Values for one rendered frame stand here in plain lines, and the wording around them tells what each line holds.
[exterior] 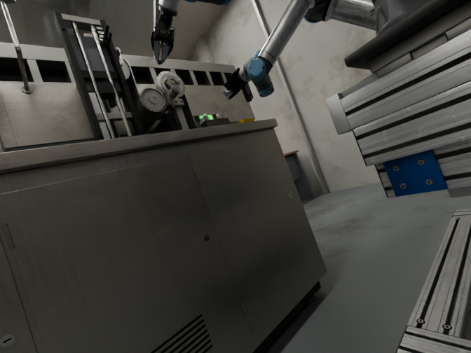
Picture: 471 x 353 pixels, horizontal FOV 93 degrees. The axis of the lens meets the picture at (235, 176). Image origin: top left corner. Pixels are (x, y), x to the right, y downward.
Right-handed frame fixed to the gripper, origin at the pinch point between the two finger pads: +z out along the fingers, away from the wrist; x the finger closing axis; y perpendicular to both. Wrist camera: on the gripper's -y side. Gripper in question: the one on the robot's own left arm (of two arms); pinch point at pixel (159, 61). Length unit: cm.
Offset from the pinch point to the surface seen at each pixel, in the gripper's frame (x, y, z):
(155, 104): -1.6, -3.7, 18.0
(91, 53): 22.7, -11.1, 2.2
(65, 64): 49, 25, 26
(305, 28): -160, 287, -31
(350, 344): -87, -92, 39
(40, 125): 46, -9, 44
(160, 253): -18, -73, 29
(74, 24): 29.4, -7.5, -4.8
